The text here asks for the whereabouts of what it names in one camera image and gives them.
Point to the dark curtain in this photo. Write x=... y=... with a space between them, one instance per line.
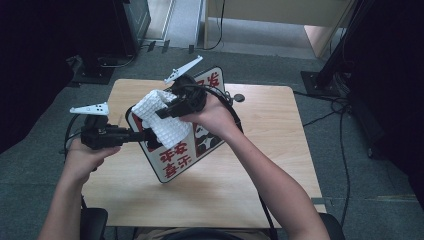
x=393 y=83
x=33 y=66

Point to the black metal stand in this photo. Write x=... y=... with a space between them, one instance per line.
x=321 y=81

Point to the person's left hand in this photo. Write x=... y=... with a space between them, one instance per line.
x=80 y=161

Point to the beige wooden desk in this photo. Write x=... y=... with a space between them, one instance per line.
x=266 y=8

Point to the person's right hand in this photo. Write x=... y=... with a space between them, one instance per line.
x=216 y=116

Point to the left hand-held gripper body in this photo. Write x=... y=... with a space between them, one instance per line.
x=100 y=136

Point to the white waffle cloth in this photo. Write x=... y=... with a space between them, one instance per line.
x=163 y=120

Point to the panda picture board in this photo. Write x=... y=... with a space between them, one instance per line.
x=176 y=161

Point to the black flat stand base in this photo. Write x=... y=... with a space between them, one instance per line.
x=93 y=71

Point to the black computer tower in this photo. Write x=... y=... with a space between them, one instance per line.
x=133 y=23

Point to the black round table grommet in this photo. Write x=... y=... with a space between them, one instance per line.
x=239 y=97

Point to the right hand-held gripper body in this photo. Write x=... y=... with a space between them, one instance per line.
x=191 y=98

